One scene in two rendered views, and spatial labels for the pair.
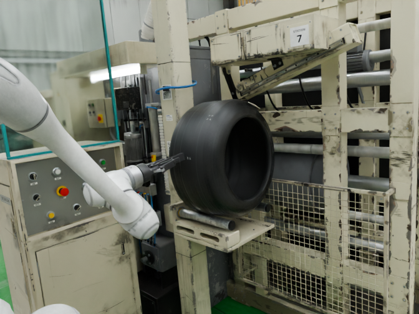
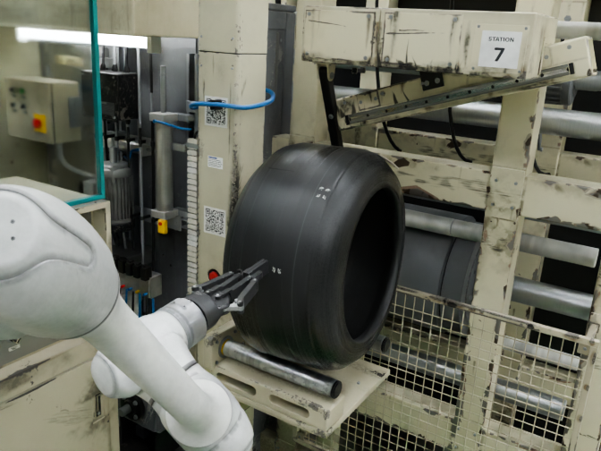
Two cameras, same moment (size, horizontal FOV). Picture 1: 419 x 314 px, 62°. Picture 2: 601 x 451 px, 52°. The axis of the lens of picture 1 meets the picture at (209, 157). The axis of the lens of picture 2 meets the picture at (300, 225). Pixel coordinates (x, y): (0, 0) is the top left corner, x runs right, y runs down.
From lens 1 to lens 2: 0.47 m
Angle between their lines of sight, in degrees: 15
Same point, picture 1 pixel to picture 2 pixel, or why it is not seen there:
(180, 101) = (242, 134)
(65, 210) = not seen: outside the picture
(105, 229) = (68, 374)
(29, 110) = (99, 309)
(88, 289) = not seen: outside the picture
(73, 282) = not seen: outside the picture
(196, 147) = (294, 253)
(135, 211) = (219, 424)
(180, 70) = (249, 70)
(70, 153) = (126, 344)
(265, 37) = (428, 34)
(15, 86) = (89, 272)
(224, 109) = (348, 176)
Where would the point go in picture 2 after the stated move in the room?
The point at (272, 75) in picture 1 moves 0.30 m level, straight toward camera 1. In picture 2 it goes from (419, 100) to (445, 114)
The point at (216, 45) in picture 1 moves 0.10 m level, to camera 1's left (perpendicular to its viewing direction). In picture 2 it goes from (318, 23) to (281, 21)
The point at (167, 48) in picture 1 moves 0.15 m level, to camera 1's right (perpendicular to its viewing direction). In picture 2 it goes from (229, 23) to (290, 27)
